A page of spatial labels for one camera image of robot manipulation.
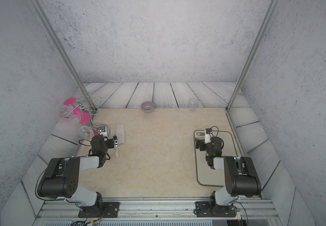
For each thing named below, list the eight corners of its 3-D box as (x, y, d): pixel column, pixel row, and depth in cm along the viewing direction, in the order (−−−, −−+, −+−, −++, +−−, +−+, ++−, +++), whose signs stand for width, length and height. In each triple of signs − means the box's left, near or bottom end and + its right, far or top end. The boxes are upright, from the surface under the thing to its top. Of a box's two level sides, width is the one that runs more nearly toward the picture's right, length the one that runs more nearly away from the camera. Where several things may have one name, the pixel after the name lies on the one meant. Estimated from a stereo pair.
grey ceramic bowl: (141, 114, 119) (140, 109, 115) (142, 106, 126) (141, 101, 122) (154, 114, 119) (153, 109, 115) (154, 106, 126) (154, 101, 122)
